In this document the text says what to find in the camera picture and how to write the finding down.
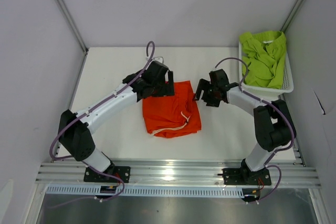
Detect aluminium corner post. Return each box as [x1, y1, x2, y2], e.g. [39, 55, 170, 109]
[279, 0, 322, 33]
[54, 0, 88, 54]

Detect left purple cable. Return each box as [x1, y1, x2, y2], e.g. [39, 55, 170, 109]
[48, 41, 125, 209]

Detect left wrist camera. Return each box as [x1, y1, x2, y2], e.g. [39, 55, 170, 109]
[146, 56, 164, 65]

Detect aluminium front rail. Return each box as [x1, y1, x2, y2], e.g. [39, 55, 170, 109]
[35, 159, 321, 188]

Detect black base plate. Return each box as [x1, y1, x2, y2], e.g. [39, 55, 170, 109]
[217, 167, 271, 186]
[83, 165, 131, 183]

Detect right aluminium corner post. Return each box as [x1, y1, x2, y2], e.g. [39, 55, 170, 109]
[279, 0, 322, 33]

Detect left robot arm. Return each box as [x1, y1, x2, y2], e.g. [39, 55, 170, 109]
[58, 60, 174, 182]

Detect white plastic basket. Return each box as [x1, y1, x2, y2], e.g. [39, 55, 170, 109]
[238, 42, 294, 97]

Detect white slotted cable duct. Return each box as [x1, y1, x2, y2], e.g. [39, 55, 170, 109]
[46, 184, 244, 198]

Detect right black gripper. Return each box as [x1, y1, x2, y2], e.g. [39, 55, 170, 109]
[193, 79, 221, 108]

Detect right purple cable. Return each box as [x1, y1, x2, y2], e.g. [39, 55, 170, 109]
[214, 58, 297, 205]

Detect purple cable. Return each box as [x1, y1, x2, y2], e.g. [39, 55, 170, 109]
[214, 58, 297, 205]
[48, 41, 125, 209]

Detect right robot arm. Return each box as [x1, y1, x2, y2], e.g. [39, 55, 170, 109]
[194, 69, 296, 185]

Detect green shorts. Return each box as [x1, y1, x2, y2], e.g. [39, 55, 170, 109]
[239, 30, 287, 89]

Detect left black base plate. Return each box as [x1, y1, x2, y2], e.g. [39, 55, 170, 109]
[83, 165, 131, 183]

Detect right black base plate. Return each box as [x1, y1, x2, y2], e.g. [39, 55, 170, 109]
[217, 167, 271, 186]

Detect left aluminium corner post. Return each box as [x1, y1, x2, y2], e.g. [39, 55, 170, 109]
[54, 0, 88, 54]

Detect orange shorts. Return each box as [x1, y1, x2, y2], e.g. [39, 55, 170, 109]
[142, 81, 202, 138]

